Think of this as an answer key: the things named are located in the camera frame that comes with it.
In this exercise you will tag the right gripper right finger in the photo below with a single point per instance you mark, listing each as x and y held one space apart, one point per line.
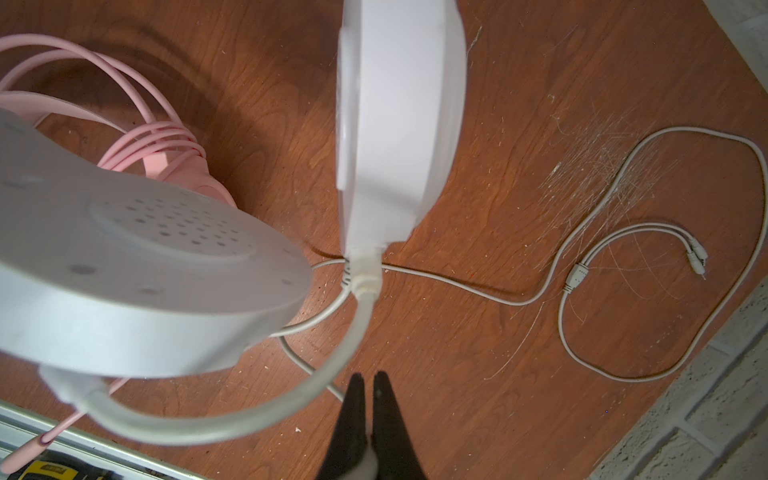
395 453

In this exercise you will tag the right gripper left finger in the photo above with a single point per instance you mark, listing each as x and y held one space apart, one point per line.
348 442

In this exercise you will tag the white headphones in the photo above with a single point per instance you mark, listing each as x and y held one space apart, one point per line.
112 274

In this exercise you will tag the black yellow screwdriver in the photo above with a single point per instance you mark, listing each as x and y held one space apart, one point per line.
50 470

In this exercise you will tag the aluminium front rail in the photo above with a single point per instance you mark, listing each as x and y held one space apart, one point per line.
19 425

